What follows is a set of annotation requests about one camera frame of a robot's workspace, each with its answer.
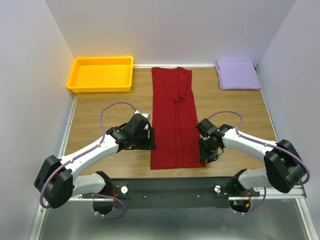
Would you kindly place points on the red t shirt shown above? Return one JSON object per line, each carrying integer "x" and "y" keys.
{"x": 174, "y": 118}

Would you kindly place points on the folded lavender t shirt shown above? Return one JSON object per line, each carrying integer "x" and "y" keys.
{"x": 240, "y": 75}

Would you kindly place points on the yellow plastic bin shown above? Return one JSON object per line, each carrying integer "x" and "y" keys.
{"x": 101, "y": 74}

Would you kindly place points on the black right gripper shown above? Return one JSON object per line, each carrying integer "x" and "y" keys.
{"x": 211, "y": 156}

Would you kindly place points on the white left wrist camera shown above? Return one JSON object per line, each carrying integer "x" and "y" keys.
{"x": 145, "y": 115}

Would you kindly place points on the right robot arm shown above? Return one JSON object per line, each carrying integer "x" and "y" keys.
{"x": 283, "y": 169}

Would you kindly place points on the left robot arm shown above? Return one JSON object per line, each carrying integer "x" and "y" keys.
{"x": 59, "y": 179}

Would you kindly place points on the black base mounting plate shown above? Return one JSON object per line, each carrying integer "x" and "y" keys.
{"x": 171, "y": 193}

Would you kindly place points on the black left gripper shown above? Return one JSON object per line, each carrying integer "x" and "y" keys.
{"x": 147, "y": 145}

